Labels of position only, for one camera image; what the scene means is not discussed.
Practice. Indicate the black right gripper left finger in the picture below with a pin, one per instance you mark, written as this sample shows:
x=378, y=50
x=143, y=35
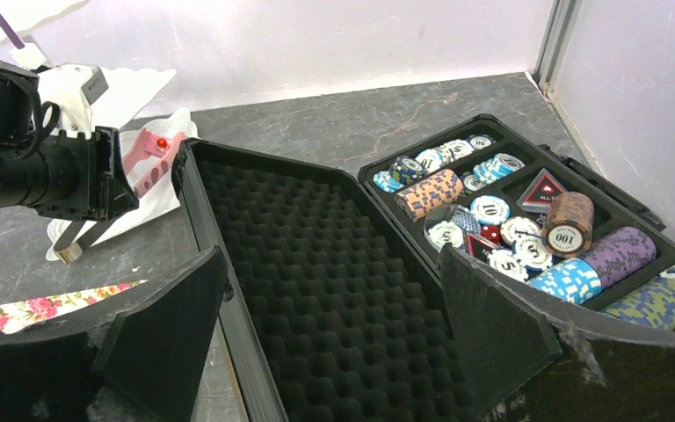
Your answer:
x=136, y=355

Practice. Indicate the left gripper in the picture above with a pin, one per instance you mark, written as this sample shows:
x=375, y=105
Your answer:
x=85, y=177

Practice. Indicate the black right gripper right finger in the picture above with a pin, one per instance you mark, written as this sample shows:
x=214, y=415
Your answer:
x=528, y=356

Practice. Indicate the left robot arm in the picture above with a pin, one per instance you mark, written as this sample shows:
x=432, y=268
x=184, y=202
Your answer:
x=25, y=123

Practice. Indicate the white three-tier dessert stand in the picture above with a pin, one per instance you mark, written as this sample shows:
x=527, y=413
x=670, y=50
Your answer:
x=129, y=91

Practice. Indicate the light blue chip stack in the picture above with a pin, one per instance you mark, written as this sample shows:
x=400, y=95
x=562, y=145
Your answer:
x=572, y=280

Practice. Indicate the floral rectangular tray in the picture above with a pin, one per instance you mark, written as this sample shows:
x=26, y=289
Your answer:
x=16, y=316

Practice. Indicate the brown 100 chip stack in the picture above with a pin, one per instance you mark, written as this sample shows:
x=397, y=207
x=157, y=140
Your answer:
x=568, y=229

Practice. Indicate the purple chip stack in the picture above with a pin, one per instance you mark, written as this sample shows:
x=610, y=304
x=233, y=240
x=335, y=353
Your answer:
x=619, y=254

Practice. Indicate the green blue chip stack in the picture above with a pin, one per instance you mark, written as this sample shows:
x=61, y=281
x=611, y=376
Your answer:
x=651, y=305

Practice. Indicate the orange blue chip stack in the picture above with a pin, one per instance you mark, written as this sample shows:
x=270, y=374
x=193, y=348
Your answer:
x=441, y=188

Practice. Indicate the black poker chip case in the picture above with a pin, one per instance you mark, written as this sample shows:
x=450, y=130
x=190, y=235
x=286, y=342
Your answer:
x=333, y=308

